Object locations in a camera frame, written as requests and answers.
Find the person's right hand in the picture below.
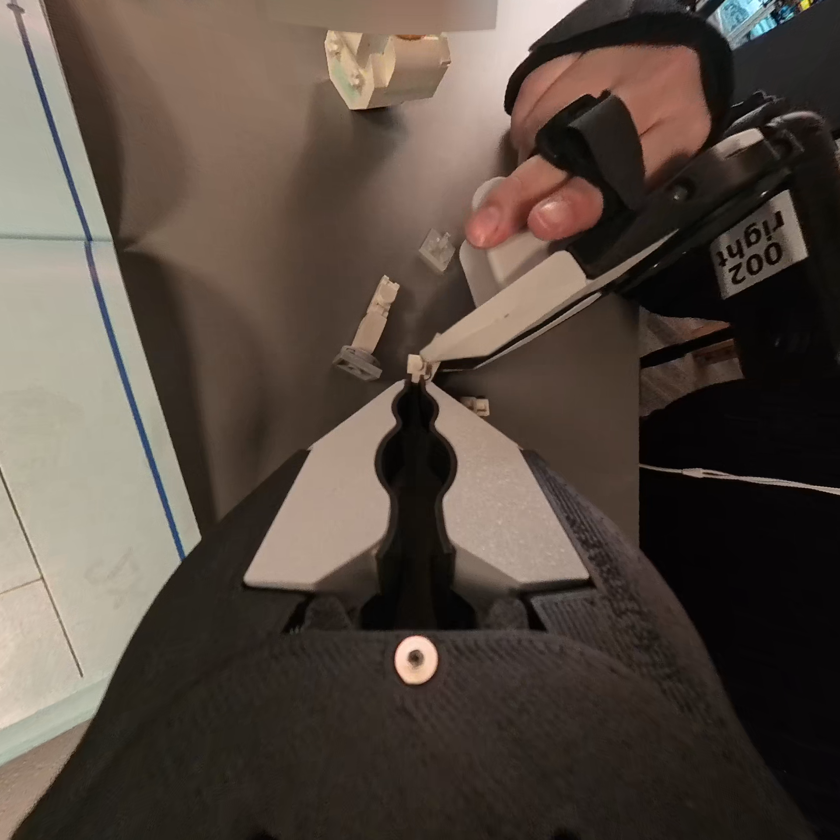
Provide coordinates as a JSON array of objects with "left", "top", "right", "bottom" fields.
[{"left": 462, "top": 41, "right": 716, "bottom": 250}]

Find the large cream lego assembly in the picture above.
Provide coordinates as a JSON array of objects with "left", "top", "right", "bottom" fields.
[{"left": 324, "top": 29, "right": 453, "bottom": 113}]

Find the tall white lego column assembly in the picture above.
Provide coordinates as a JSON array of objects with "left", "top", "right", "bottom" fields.
[{"left": 332, "top": 276, "right": 403, "bottom": 383}]

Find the blue tape line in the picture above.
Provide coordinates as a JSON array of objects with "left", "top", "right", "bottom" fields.
[{"left": 16, "top": 0, "right": 189, "bottom": 563}]

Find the small clear lego piece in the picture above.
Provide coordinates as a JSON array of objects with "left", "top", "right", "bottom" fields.
[{"left": 419, "top": 227, "right": 458, "bottom": 274}]

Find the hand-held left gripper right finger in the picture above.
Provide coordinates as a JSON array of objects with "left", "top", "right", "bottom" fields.
[{"left": 417, "top": 379, "right": 593, "bottom": 616}]

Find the thin white cable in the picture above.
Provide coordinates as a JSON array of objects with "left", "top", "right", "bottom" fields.
[{"left": 640, "top": 461, "right": 840, "bottom": 497}]

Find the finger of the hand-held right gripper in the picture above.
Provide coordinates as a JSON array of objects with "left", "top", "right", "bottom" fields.
[
  {"left": 435, "top": 289, "right": 613, "bottom": 372},
  {"left": 419, "top": 251, "right": 589, "bottom": 366}
]

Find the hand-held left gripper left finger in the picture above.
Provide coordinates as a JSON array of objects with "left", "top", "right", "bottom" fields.
[{"left": 241, "top": 379, "right": 420, "bottom": 614}]

